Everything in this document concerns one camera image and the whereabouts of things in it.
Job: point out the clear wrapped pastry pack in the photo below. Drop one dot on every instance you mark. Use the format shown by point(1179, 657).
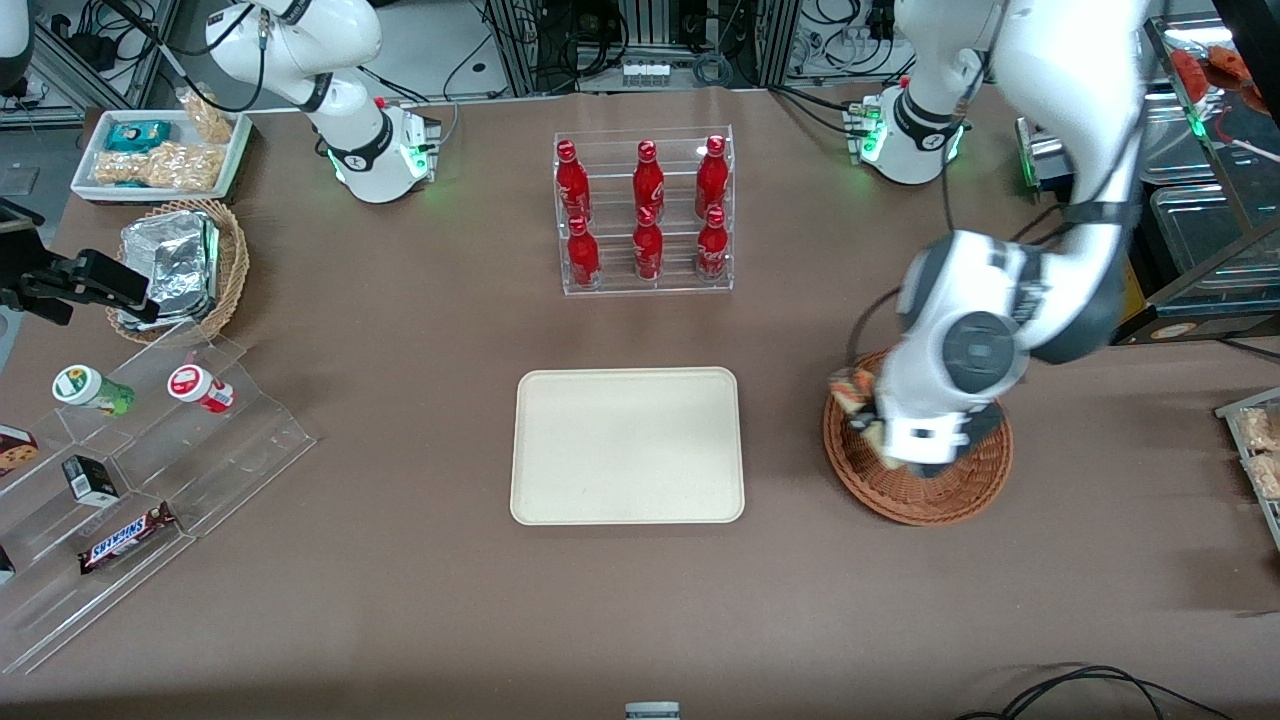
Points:
point(1266, 476)
point(1260, 430)

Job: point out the aluminium profile frame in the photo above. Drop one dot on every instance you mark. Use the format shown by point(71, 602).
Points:
point(520, 45)

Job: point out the upright clear snack bag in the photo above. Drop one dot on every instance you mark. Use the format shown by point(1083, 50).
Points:
point(208, 118)

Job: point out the tray with pastries right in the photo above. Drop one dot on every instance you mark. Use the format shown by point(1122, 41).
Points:
point(1232, 408)

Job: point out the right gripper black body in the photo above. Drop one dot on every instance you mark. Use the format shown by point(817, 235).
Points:
point(47, 283)

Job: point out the white rectangular snack tray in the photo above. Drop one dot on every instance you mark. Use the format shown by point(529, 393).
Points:
point(240, 140)

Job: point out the tan oval wicker basket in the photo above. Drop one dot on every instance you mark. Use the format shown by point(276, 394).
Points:
point(236, 262)

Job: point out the green lidded drink cup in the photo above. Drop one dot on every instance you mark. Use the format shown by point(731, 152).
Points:
point(90, 388)

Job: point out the flat peanut snack bag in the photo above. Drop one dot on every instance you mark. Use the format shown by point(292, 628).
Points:
point(160, 168)

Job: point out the small grey device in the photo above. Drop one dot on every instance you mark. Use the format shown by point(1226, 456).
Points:
point(652, 712)

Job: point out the orange fried food piece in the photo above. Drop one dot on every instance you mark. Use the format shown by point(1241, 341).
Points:
point(1210, 68)

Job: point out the clear acrylic stepped display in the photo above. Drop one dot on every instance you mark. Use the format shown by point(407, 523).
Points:
point(250, 430)

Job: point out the brown cookie box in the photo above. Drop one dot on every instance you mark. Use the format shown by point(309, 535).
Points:
point(15, 452)

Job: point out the red cola bottle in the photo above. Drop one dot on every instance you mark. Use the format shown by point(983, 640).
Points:
point(712, 248)
point(711, 175)
point(648, 180)
point(648, 250)
point(571, 180)
point(583, 258)

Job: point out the red lidded drink cup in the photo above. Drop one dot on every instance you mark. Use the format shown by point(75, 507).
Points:
point(198, 386)

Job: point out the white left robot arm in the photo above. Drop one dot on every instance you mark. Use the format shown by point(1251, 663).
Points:
point(1060, 100)

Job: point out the cream plastic tray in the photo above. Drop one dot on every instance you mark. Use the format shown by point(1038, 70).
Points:
point(627, 446)

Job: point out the small black carton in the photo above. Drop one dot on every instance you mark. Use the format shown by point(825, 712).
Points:
point(90, 481)

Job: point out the teal snack pack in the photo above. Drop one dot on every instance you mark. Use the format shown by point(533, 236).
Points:
point(138, 135)

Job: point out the triangle sandwich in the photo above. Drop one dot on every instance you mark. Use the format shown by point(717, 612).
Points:
point(855, 388)

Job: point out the round brown wicker basket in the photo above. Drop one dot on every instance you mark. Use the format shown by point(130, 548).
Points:
point(950, 500)

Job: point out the white power strip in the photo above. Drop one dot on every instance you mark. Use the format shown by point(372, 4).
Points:
point(646, 72)

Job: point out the clear acrylic bottle rack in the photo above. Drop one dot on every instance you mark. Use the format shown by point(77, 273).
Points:
point(612, 215)

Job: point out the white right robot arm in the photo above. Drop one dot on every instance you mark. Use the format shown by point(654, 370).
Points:
point(300, 40)

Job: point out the Snickers chocolate bar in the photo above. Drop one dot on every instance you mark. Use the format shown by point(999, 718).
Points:
point(125, 540)

